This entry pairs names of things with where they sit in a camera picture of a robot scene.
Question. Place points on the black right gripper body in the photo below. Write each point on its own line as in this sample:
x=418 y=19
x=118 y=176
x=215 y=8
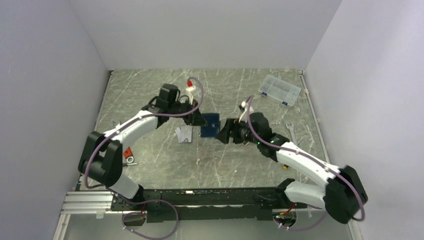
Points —
x=242 y=133

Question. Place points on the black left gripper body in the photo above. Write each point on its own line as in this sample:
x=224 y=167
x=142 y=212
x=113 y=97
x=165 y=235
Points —
x=177 y=108

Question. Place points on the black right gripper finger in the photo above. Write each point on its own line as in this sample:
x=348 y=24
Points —
x=229 y=125
x=225 y=135

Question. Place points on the blue leather card holder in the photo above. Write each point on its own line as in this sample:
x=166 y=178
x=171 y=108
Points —
x=213 y=125

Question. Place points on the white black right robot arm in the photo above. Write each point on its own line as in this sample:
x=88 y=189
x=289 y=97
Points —
x=338 y=190

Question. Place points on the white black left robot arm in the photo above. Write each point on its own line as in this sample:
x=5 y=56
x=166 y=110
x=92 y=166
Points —
x=102 y=155

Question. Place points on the silver open-end wrench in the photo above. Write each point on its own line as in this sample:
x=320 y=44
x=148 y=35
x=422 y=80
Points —
x=291 y=127

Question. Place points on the clear plastic organizer box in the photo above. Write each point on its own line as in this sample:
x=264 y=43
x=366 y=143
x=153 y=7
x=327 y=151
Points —
x=282 y=91

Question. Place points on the red utility knife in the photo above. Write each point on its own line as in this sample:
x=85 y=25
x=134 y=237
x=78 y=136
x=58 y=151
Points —
x=128 y=156

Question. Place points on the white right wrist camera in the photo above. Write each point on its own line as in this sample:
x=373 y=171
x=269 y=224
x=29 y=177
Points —
x=245 y=111

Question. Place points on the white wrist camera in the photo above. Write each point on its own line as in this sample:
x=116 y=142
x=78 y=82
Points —
x=245 y=111
x=191 y=90

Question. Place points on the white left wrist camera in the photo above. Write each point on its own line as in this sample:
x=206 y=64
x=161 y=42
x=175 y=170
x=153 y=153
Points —
x=191 y=90

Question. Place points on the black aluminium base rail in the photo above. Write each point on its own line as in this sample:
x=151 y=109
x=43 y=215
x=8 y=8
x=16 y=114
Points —
x=260 y=203

